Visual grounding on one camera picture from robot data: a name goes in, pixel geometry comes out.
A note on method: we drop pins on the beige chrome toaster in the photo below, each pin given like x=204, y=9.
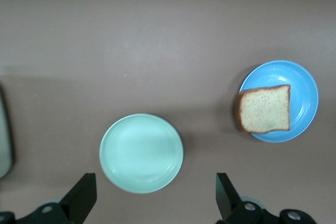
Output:
x=4, y=134

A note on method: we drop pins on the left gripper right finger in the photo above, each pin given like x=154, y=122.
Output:
x=225, y=197

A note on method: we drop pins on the pale green plate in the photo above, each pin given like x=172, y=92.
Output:
x=141, y=153

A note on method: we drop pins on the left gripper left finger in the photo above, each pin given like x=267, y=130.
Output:
x=78, y=200

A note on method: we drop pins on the brown bread slice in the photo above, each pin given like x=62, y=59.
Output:
x=265, y=108

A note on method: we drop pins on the blue plate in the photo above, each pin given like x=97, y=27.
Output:
x=302, y=82

